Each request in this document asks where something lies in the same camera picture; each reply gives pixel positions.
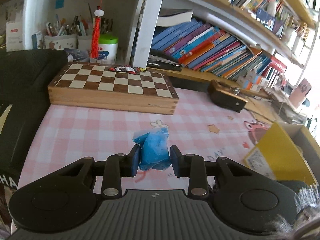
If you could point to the black electric keyboard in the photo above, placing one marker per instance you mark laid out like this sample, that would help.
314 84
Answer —
25 76

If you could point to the pink phone holder cup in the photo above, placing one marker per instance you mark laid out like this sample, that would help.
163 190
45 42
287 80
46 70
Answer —
299 94

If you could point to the brown effects pedal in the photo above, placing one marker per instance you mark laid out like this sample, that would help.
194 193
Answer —
225 96

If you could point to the blue plastic bag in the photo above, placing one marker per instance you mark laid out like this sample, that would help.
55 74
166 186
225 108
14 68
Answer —
154 150

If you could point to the orange white medicine box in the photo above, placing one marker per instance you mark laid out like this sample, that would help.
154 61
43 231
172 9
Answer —
256 79

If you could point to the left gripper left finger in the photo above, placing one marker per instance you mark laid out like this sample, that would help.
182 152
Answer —
116 167

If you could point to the white green lid jar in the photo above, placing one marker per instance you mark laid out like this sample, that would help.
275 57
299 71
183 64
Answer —
107 48

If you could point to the wooden chess board box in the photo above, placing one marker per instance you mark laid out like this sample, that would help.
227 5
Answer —
113 87

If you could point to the white bookshelf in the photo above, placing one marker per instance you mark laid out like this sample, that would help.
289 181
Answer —
134 22

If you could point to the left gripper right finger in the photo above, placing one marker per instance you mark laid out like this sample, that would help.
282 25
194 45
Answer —
193 167

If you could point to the yellow cardboard box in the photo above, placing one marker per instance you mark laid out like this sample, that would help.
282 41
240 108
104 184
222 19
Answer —
286 152

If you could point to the white pen cup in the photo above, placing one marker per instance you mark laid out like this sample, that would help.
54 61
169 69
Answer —
60 42

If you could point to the pink checkered tablecloth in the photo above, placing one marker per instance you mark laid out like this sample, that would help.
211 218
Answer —
198 126

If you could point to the red tassel ornament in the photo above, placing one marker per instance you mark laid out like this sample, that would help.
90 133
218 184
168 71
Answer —
98 13

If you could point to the row of leaning books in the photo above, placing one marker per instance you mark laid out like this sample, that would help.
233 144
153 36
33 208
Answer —
203 47

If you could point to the stack of papers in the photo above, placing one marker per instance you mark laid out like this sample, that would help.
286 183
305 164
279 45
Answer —
286 110

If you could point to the smartphone on shelf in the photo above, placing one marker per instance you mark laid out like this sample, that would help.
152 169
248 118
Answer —
271 23

